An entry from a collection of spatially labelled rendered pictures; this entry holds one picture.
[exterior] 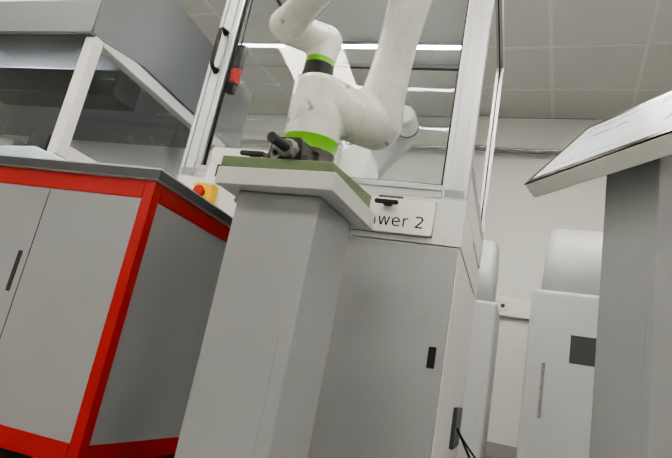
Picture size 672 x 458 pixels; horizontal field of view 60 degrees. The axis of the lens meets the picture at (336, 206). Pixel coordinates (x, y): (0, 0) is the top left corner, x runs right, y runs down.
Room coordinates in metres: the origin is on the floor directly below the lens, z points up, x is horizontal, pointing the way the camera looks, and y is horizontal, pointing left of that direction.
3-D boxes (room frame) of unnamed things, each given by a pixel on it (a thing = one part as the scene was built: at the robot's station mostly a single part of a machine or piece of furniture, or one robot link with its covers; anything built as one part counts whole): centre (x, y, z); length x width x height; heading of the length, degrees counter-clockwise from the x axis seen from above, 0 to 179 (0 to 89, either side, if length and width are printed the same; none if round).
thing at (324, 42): (1.61, 0.14, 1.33); 0.13 x 0.11 x 0.14; 117
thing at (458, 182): (2.29, -0.06, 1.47); 1.02 x 0.95 x 1.04; 71
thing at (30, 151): (1.56, 0.86, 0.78); 0.15 x 0.10 x 0.04; 63
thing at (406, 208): (1.74, -0.16, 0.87); 0.29 x 0.02 x 0.11; 71
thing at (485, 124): (2.13, -0.52, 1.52); 0.87 x 0.01 x 0.86; 161
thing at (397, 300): (2.29, -0.06, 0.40); 1.03 x 0.95 x 0.80; 71
